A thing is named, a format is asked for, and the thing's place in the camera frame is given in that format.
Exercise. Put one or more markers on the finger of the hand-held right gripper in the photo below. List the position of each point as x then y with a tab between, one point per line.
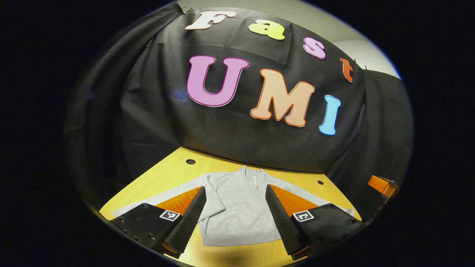
380	185

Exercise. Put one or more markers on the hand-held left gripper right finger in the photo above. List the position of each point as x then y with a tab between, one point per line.
282	218

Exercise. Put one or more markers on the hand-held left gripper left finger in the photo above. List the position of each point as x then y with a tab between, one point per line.
189	218

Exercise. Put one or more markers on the gray sweatshirt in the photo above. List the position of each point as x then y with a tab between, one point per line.
237	207

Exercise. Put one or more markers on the black backdrop cloth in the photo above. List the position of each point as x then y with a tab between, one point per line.
222	126

